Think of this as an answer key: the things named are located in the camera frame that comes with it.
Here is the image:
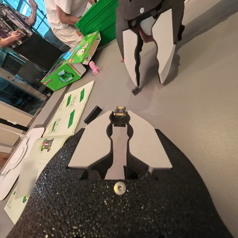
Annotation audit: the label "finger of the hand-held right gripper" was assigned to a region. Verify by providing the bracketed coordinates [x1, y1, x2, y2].
[122, 30, 143, 87]
[151, 9, 177, 84]

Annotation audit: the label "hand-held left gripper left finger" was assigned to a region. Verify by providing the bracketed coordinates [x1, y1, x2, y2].
[67, 111, 114, 176]

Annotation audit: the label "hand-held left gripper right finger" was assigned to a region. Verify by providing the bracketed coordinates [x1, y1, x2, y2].
[126, 110, 173, 177]

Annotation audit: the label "tan and black brick assembly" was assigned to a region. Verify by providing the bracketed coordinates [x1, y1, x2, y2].
[113, 106, 129, 128]

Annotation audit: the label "grey desk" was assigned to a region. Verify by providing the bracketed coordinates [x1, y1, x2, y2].
[0, 0, 238, 238]

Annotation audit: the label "person's right hand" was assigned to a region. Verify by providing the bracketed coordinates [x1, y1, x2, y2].
[139, 30, 155, 43]

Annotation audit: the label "long black brick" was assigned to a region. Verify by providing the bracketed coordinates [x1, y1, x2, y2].
[84, 105, 103, 124]

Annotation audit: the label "green stacked plastic bins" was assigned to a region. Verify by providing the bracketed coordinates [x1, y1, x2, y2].
[75, 0, 119, 49]

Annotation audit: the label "pink brick figure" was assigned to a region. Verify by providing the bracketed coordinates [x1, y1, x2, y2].
[89, 61, 100, 75]

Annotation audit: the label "open instruction booklet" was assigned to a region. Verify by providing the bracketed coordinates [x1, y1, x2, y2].
[4, 80, 95, 224]

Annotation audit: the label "green toy brick box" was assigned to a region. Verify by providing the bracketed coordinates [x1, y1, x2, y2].
[41, 30, 102, 91]

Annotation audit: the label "beige low cabinet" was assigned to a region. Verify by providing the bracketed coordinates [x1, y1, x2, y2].
[0, 103, 35, 147]

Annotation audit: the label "black office chair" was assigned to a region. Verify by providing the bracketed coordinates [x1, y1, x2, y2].
[13, 32, 64, 72]

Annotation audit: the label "white rounded base plate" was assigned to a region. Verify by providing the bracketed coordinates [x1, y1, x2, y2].
[0, 127, 46, 201]

